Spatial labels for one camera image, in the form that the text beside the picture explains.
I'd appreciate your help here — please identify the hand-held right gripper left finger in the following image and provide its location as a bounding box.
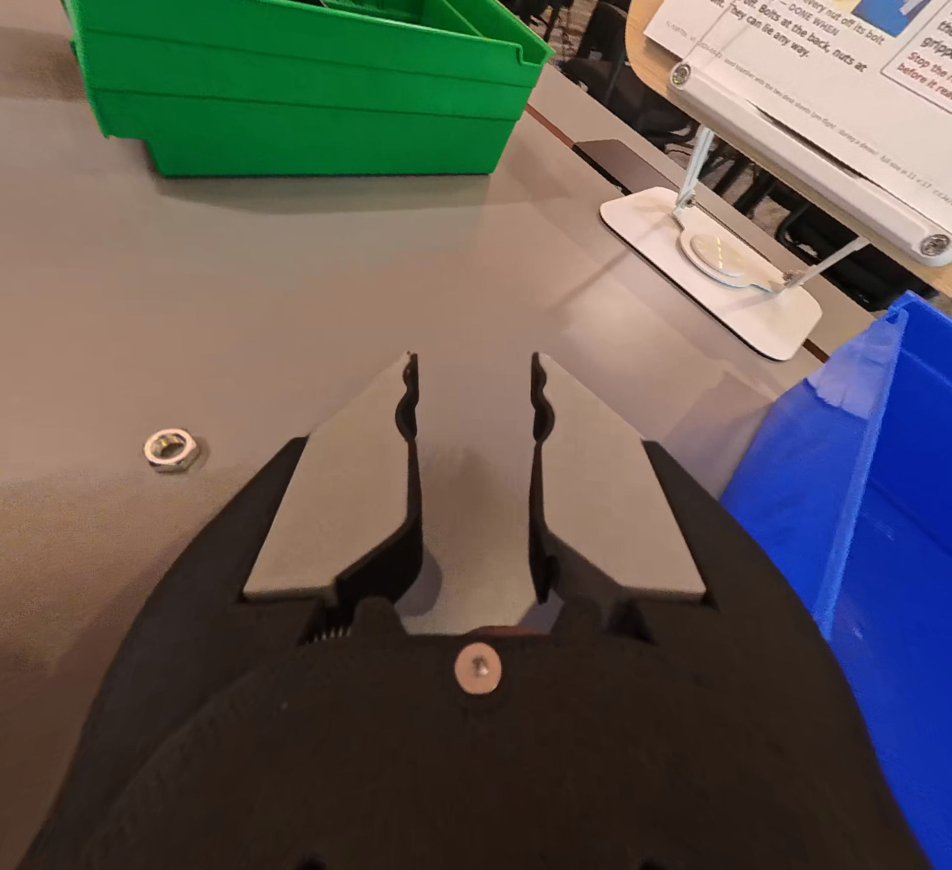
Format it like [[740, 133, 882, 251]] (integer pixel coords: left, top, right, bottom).
[[242, 351, 425, 607]]

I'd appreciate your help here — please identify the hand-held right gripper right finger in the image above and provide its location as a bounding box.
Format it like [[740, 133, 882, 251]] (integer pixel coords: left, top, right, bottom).
[[528, 351, 708, 607]]

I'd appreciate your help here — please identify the printed instruction sheet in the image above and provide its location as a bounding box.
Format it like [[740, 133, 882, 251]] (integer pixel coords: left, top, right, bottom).
[[643, 0, 952, 212]]

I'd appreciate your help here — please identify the steel bolt with nut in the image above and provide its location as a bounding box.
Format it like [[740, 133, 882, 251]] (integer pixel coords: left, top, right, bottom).
[[143, 428, 200, 474]]

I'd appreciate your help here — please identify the blue plastic bin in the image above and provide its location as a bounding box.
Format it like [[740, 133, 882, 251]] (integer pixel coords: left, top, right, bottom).
[[717, 291, 952, 870]]

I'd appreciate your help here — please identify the black flat desk plate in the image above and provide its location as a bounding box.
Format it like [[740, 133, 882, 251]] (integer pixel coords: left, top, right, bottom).
[[573, 139, 696, 195]]

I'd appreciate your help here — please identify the green plastic bin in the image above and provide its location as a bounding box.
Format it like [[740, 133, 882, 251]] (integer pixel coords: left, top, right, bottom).
[[45, 0, 555, 179]]

